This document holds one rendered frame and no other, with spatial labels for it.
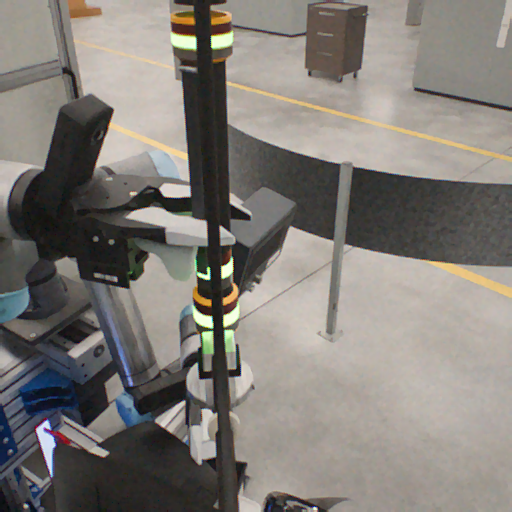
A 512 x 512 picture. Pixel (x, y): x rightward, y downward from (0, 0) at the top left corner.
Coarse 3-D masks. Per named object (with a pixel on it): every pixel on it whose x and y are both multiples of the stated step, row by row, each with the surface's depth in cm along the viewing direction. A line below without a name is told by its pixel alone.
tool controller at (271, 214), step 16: (256, 192) 141; (272, 192) 143; (256, 208) 136; (272, 208) 137; (288, 208) 139; (240, 224) 129; (256, 224) 130; (272, 224) 132; (288, 224) 143; (240, 240) 124; (256, 240) 126; (272, 240) 135; (240, 256) 126; (256, 256) 129; (272, 256) 144; (240, 272) 128; (256, 272) 138; (240, 288) 133
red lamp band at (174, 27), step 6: (174, 24) 37; (180, 24) 36; (216, 24) 36; (222, 24) 36; (228, 24) 37; (174, 30) 37; (180, 30) 36; (186, 30) 36; (192, 30) 36; (216, 30) 36; (222, 30) 37; (228, 30) 37
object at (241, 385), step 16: (208, 336) 49; (208, 352) 47; (192, 368) 58; (208, 368) 48; (240, 368) 49; (192, 384) 56; (208, 384) 51; (240, 384) 56; (208, 400) 53; (240, 400) 54
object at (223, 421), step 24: (216, 168) 34; (216, 192) 35; (216, 216) 36; (216, 240) 36; (216, 264) 37; (216, 288) 38; (216, 312) 39; (216, 336) 40; (216, 360) 40; (216, 384) 40; (216, 408) 40
